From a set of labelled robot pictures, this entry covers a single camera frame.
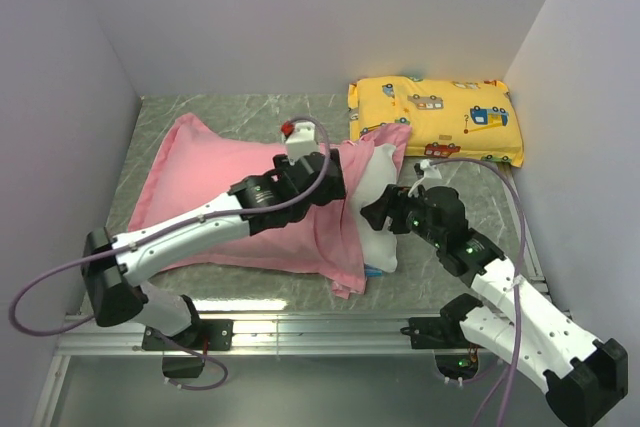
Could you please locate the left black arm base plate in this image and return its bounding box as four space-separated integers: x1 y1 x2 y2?
141 319 234 382

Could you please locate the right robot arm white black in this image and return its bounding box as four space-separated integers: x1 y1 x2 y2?
361 185 628 426

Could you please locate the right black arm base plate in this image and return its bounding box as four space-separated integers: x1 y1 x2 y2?
400 316 501 386

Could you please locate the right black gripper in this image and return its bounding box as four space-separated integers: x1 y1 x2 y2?
360 184 445 248

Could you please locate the aluminium rail frame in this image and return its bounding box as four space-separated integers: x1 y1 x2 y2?
29 164 609 427

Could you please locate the pink pillowcase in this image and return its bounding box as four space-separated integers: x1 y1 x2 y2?
127 113 413 300

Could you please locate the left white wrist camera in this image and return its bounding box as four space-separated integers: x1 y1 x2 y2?
280 121 319 164

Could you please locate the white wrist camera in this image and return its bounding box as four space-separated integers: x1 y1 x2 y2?
408 159 442 197
280 121 319 164

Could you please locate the white pillow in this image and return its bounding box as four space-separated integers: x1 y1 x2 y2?
347 142 407 275

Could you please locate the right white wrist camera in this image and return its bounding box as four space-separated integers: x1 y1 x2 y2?
408 159 442 197

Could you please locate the yellow cartoon car pillow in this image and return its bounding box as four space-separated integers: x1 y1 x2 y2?
347 75 524 167

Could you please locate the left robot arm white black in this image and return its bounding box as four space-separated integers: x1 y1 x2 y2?
82 149 346 349

